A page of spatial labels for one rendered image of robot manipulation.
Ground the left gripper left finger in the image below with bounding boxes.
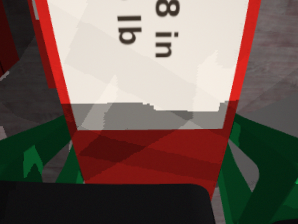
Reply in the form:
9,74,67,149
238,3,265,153
0,115,84,184

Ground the red box of welding electrodes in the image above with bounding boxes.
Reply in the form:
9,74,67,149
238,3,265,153
0,0,19,77
35,0,261,200
28,0,57,88

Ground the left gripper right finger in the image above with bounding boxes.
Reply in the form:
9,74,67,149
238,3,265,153
217,113,298,224

